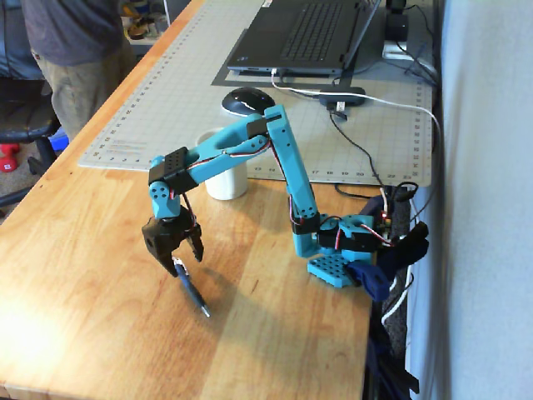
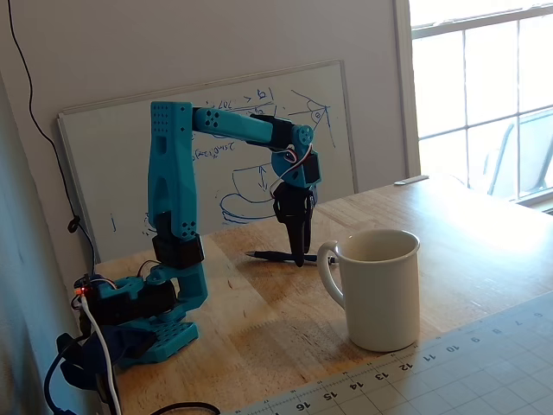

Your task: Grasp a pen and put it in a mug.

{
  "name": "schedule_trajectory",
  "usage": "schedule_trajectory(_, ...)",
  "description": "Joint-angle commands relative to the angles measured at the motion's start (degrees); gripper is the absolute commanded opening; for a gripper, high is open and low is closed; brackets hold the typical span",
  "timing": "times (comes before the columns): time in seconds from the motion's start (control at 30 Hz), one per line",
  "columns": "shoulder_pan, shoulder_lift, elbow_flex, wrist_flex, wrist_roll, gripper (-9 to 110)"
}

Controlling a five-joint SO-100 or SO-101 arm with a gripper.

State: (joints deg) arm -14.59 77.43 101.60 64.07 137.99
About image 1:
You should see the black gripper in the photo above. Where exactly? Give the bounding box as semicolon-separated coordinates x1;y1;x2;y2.
141;207;206;278

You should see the blue pen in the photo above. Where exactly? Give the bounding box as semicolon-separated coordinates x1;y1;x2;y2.
172;257;212;319

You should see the white mug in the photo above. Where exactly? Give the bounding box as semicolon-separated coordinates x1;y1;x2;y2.
195;128;249;202

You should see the grey cutting mat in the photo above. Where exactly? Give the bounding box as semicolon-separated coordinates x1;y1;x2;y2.
77;0;434;187

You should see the black computer mouse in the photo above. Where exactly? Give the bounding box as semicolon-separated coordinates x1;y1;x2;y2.
220;87;277;118

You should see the blue box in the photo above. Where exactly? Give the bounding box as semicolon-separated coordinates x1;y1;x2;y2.
48;126;70;156

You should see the blue clamp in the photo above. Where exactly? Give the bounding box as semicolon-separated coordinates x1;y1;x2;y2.
347;260;392;303

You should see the red dumbbell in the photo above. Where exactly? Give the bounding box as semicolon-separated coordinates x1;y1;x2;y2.
0;142;22;174

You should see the black office chair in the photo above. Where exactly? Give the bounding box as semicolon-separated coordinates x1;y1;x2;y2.
0;76;63;210

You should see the black clamp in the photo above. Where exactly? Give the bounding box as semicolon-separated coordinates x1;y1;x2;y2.
361;195;431;272

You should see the black usb hub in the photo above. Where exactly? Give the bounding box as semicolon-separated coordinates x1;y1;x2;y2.
318;86;367;108

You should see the person in grey shirt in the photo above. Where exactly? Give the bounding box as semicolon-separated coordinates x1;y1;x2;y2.
20;0;139;143

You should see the dark grey laptop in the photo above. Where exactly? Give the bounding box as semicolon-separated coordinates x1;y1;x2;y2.
227;0;382;78

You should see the grey monitor stand base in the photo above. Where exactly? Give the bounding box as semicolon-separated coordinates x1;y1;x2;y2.
344;15;386;76

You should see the black power adapter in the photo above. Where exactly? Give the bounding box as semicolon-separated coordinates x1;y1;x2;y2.
385;0;411;43

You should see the thin black cable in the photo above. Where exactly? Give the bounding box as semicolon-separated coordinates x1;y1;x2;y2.
327;108;389;199

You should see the white power cable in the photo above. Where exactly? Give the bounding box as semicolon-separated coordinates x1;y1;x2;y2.
380;265;414;327

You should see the white usb cable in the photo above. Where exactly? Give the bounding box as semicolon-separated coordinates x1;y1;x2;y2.
270;67;443;197

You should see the black cable bundle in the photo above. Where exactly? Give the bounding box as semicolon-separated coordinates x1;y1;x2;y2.
397;2;443;89

